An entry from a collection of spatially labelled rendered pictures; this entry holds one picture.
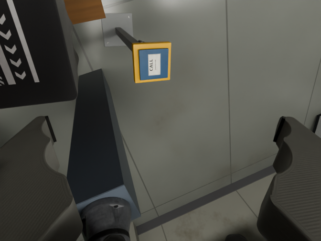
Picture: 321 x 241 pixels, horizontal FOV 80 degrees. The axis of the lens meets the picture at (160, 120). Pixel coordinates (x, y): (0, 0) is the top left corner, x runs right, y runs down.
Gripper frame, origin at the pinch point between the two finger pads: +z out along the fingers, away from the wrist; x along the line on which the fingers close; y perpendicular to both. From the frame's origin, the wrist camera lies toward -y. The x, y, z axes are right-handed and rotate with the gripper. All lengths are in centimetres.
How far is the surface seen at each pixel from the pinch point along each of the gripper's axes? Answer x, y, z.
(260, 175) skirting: 157, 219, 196
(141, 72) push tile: -6, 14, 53
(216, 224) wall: 77, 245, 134
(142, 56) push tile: -5, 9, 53
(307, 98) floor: 193, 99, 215
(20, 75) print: -40, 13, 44
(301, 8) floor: 134, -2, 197
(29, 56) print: -36, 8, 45
